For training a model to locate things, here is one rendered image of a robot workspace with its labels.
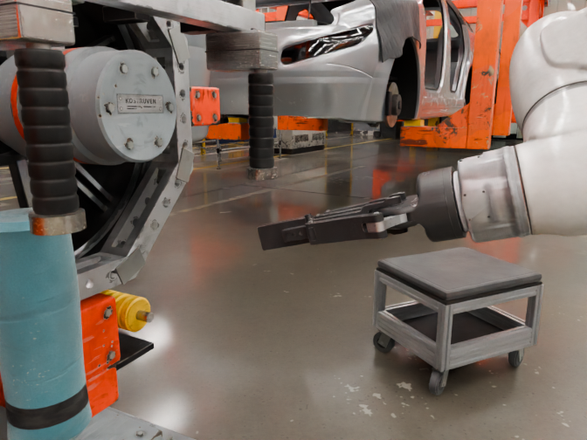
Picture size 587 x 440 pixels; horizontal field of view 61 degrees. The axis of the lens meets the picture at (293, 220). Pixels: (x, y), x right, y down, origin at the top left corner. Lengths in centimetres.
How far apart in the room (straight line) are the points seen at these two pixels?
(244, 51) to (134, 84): 17
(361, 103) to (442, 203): 271
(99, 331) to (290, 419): 80
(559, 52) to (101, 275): 65
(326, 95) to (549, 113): 262
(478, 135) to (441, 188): 355
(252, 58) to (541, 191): 40
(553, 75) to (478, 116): 347
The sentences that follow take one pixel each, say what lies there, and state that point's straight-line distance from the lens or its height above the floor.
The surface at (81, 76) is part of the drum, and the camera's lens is 60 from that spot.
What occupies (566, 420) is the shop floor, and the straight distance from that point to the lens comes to 166.
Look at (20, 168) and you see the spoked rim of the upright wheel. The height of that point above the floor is 76.
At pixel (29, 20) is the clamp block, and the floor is 91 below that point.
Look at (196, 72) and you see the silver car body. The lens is 152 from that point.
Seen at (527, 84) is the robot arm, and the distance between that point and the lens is 59.
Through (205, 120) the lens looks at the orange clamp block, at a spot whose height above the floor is 83.
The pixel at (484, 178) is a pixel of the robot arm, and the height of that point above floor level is 79.
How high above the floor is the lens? 85
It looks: 13 degrees down
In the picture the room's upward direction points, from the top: straight up
